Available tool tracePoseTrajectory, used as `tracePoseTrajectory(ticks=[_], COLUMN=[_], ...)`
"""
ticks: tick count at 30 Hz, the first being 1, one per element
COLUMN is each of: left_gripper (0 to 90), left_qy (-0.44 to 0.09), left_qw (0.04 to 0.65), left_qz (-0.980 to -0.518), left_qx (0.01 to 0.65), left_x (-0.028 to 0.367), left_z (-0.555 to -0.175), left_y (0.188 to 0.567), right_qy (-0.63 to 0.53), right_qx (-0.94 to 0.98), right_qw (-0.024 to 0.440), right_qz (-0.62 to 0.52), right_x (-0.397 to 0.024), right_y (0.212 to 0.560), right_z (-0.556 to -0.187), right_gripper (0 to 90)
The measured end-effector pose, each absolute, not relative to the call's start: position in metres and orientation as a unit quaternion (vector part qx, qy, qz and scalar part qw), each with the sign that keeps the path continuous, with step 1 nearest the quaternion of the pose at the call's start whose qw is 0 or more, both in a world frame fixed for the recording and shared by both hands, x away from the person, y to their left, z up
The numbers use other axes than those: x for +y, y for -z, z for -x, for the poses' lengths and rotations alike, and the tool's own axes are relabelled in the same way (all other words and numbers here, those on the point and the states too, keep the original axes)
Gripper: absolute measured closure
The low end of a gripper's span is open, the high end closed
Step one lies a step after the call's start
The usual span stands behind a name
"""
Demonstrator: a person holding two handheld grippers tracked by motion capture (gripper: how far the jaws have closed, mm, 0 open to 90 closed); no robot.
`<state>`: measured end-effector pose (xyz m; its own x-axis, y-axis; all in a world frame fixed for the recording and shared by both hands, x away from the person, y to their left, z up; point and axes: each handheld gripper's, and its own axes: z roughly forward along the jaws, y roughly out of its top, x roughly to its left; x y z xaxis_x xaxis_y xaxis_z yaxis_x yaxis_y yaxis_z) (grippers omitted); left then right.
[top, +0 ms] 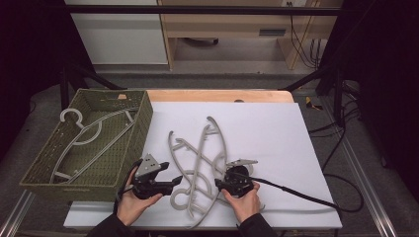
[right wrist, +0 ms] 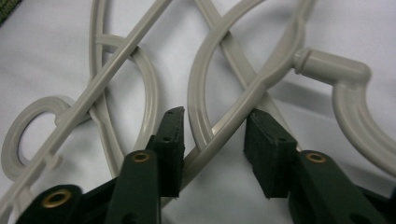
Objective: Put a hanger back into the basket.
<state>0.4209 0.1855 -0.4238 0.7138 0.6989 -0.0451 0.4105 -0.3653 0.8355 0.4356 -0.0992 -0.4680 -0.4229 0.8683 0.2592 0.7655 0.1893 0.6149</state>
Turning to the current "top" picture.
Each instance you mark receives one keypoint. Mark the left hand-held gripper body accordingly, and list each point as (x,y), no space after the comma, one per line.
(146,166)

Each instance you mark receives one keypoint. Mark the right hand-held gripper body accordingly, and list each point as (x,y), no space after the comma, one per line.
(237,179)

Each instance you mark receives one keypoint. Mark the grey plastic clothes hanger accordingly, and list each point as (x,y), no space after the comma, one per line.
(87,129)
(174,158)
(225,148)

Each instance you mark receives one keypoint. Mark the green woven basket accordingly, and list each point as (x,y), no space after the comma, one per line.
(115,171)

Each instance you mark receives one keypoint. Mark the person's right hand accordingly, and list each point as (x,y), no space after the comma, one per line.
(245,205)

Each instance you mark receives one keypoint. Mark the person's left hand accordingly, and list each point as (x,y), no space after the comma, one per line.
(130,207)

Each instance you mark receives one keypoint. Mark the white board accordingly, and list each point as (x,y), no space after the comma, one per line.
(270,138)

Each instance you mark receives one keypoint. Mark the wooden table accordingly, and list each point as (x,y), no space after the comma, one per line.
(214,95)

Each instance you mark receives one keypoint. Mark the yellow and black tool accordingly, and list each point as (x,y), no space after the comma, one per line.
(311,103)

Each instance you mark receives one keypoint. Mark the black metal stand leg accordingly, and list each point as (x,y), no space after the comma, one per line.
(79,77)
(329,79)

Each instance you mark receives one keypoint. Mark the white cabinet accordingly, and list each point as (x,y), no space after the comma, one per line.
(118,39)

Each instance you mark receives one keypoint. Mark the wooden cabinet with wheels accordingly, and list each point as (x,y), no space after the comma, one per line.
(230,23)

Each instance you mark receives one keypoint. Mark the black curtain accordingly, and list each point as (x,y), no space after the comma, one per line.
(29,59)
(385,65)

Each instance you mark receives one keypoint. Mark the black metal crossbar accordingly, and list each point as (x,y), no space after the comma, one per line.
(197,10)

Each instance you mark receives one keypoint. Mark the aluminium rail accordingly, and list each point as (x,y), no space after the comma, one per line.
(15,217)
(369,191)

